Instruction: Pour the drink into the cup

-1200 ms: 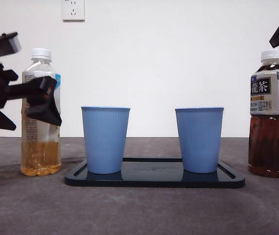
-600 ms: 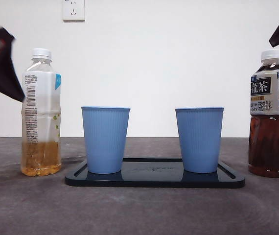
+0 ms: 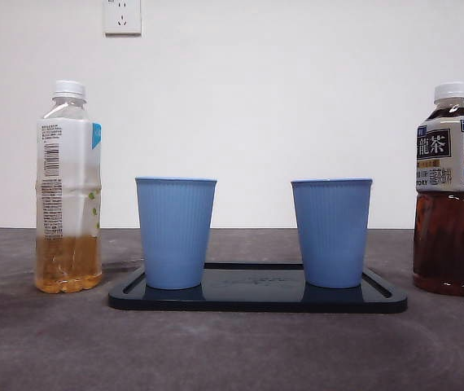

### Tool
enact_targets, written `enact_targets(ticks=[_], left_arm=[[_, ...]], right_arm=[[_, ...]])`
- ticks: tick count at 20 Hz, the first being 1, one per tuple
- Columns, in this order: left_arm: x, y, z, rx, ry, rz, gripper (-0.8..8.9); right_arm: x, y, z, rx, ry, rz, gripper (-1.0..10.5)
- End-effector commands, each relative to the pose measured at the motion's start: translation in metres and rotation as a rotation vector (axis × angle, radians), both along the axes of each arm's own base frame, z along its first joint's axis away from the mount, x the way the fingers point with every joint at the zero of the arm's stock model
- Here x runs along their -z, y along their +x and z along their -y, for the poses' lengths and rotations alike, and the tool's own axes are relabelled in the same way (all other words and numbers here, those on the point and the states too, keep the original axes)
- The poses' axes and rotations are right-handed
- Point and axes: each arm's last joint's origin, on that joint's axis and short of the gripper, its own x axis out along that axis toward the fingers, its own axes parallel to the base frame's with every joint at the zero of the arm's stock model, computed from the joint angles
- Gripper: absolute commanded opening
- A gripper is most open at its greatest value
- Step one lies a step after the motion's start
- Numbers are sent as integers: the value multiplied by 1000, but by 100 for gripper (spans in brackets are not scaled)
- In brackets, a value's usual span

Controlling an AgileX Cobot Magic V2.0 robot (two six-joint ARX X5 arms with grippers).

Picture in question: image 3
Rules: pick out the dark oolong tea bottle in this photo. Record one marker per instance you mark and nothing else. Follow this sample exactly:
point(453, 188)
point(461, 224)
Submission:
point(447, 248)

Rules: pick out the clear bottle with yellow tea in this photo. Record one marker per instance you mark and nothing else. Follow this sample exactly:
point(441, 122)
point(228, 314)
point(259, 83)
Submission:
point(67, 256)

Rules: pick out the blue ribbed plastic cup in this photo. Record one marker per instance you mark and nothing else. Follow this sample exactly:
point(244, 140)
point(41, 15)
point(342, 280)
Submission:
point(331, 232)
point(175, 232)

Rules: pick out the dark blue-green plastic tray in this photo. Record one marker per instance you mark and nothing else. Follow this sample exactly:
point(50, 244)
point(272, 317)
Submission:
point(256, 302)

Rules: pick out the white wall socket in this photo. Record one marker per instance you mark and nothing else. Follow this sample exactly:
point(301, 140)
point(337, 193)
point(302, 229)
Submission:
point(122, 18)

